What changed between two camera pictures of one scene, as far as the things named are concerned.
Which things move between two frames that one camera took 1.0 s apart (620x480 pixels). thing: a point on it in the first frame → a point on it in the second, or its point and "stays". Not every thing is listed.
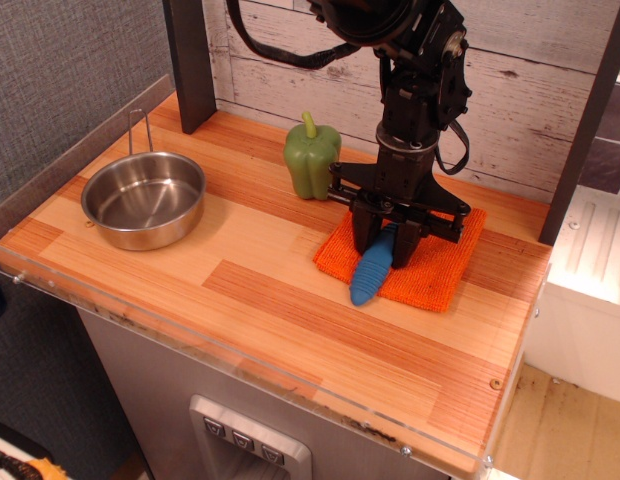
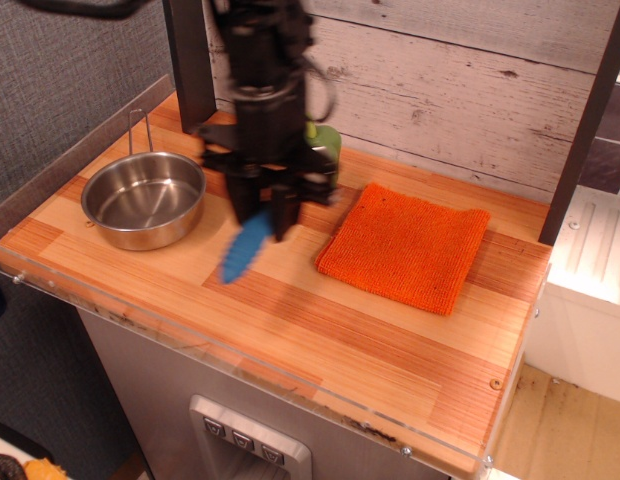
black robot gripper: [402, 185] → [271, 138]
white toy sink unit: [578, 330] stays
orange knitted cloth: [431, 277] stays
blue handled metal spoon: [373, 266] → [246, 244]
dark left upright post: [191, 61] stays
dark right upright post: [603, 88] stays
